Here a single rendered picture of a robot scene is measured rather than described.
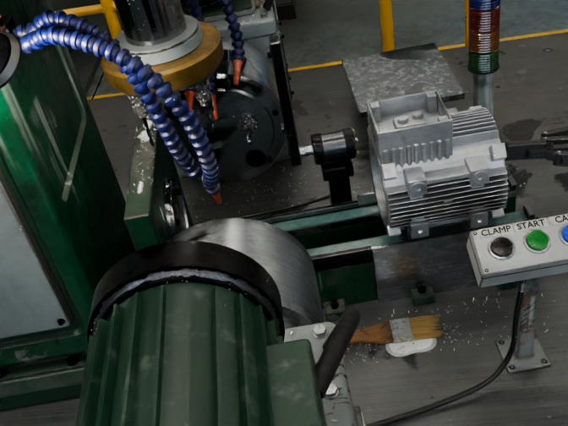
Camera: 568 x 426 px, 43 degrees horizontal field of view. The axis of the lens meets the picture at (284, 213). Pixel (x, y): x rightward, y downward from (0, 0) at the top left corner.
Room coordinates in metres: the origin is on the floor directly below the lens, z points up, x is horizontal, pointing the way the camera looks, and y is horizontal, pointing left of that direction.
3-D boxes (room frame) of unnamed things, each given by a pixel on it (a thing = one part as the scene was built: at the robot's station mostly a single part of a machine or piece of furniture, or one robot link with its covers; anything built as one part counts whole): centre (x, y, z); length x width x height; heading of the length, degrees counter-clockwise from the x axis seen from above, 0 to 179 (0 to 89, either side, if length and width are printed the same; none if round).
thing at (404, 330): (0.84, -0.13, 0.80); 0.21 x 0.05 x 0.01; 85
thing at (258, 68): (1.33, 0.08, 1.04); 0.41 x 0.25 x 0.25; 178
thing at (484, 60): (1.28, -0.46, 1.05); 0.06 x 0.06 x 0.04
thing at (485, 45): (1.28, -0.46, 1.10); 0.06 x 0.06 x 0.04
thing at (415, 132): (0.99, -0.23, 1.11); 0.12 x 0.11 x 0.07; 88
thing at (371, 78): (1.52, -0.34, 0.86); 0.27 x 0.24 x 0.12; 178
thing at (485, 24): (1.28, -0.46, 1.14); 0.06 x 0.06 x 0.04
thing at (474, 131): (0.99, -0.27, 1.01); 0.20 x 0.19 x 0.19; 88
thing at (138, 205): (1.01, 0.25, 0.97); 0.30 x 0.11 x 0.34; 178
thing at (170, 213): (1.00, 0.18, 1.01); 0.15 x 0.02 x 0.15; 178
